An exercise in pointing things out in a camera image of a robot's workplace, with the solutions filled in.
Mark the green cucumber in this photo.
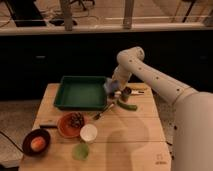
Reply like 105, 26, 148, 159
117, 100, 138, 111

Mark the blue sponge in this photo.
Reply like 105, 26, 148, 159
104, 80, 118, 94

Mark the white marker pen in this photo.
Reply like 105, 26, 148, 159
108, 90, 145, 97

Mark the pine cone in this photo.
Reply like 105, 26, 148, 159
70, 113, 84, 128

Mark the green plastic tray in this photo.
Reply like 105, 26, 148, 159
54, 76, 107, 111

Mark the small brush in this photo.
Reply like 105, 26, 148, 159
93, 102, 115, 120

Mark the dark brown bowl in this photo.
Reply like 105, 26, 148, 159
22, 129, 51, 156

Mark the orange peach fruit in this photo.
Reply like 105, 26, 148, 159
31, 136, 46, 152

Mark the white cup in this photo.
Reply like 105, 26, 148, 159
80, 124, 98, 143

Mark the yellow handled tool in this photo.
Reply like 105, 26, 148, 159
132, 87, 148, 91

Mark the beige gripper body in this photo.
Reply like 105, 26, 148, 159
112, 66, 130, 90

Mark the black flat bar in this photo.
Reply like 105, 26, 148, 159
40, 125, 57, 129

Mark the orange terracotta bowl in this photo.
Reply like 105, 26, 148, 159
57, 112, 87, 138

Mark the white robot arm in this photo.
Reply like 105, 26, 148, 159
112, 46, 213, 171

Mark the dark metal cup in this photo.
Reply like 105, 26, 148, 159
121, 87, 132, 102

